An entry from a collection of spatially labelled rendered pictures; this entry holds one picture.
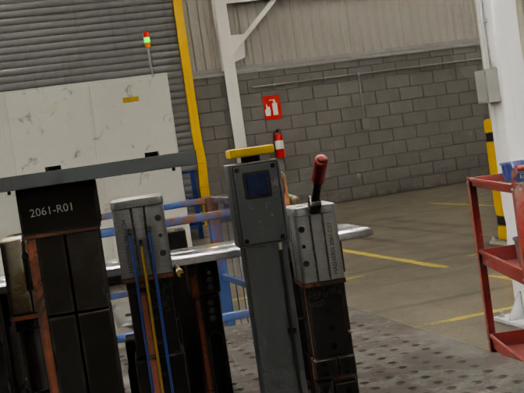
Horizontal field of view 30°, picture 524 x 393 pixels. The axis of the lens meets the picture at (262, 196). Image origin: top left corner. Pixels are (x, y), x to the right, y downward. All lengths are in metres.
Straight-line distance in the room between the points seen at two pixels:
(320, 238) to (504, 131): 3.99
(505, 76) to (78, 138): 5.22
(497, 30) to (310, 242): 4.03
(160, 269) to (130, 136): 8.25
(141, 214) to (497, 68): 4.11
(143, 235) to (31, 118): 8.16
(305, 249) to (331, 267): 0.05
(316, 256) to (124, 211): 0.29
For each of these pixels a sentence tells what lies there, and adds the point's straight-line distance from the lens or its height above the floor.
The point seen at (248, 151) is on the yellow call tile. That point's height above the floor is 1.15.
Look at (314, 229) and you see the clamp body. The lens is 1.47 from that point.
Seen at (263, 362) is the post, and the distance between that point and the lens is 1.33.
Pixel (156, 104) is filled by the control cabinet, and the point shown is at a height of 1.71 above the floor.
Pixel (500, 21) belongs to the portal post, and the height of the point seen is 1.63.
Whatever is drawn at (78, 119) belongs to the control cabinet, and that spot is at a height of 1.65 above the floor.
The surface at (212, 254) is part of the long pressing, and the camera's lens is 1.57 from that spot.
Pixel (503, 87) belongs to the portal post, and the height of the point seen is 1.28.
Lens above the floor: 1.16
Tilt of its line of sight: 3 degrees down
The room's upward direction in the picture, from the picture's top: 8 degrees counter-clockwise
